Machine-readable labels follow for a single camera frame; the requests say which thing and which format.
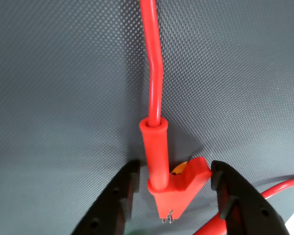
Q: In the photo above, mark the yellow half-round sticker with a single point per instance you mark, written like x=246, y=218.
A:
x=177, y=170

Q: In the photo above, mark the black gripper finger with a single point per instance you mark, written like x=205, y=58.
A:
x=112, y=203
x=247, y=210

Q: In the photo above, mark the dark grey work mat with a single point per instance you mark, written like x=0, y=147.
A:
x=63, y=73

